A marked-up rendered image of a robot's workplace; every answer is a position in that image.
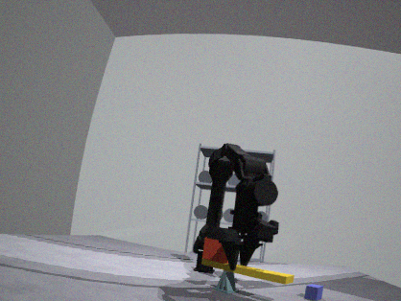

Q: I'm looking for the blue cube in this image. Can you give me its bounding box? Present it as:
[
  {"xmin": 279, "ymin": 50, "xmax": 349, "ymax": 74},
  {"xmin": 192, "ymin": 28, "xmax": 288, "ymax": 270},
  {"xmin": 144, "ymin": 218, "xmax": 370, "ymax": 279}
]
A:
[{"xmin": 304, "ymin": 284, "xmax": 324, "ymax": 301}]

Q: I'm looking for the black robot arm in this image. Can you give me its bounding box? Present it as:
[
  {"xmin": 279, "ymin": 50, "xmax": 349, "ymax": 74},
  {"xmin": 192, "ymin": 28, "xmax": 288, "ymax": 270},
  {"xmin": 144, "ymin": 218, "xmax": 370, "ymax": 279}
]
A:
[{"xmin": 193, "ymin": 143, "xmax": 279, "ymax": 273}]

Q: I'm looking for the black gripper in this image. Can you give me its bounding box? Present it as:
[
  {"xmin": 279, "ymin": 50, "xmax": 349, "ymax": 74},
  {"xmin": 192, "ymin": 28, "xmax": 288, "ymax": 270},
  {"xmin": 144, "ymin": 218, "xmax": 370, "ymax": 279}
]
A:
[{"xmin": 207, "ymin": 205, "xmax": 273, "ymax": 270}]

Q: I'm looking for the yellow bar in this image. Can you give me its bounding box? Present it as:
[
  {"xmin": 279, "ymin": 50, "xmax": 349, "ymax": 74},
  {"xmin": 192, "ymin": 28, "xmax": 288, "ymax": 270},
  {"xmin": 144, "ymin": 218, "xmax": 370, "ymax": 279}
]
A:
[{"xmin": 201, "ymin": 238, "xmax": 295, "ymax": 285}]

